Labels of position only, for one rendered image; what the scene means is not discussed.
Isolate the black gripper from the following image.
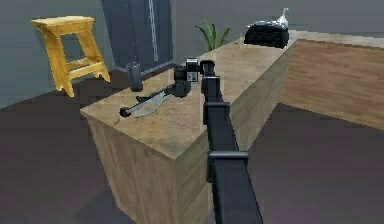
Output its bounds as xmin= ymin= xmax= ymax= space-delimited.
xmin=119 ymin=65 xmax=193 ymax=118

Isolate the grey knife blade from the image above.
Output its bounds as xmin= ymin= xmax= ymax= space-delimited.
xmin=132 ymin=91 xmax=171 ymax=119

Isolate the dark grey cup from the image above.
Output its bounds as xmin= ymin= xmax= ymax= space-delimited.
xmin=125 ymin=61 xmax=144 ymax=93

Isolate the wooden kitchen counter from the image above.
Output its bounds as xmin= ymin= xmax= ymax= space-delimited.
xmin=79 ymin=29 xmax=384 ymax=224

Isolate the yellow wooden stool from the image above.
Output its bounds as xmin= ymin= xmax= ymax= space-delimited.
xmin=30 ymin=15 xmax=111 ymax=98

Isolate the green house plant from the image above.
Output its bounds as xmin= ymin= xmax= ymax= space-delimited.
xmin=195 ymin=19 xmax=232 ymax=52

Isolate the black toaster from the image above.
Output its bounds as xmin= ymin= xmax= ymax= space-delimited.
xmin=243 ymin=20 xmax=290 ymax=50

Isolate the white bottle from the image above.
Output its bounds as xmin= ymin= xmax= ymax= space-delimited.
xmin=277 ymin=7 xmax=290 ymax=29

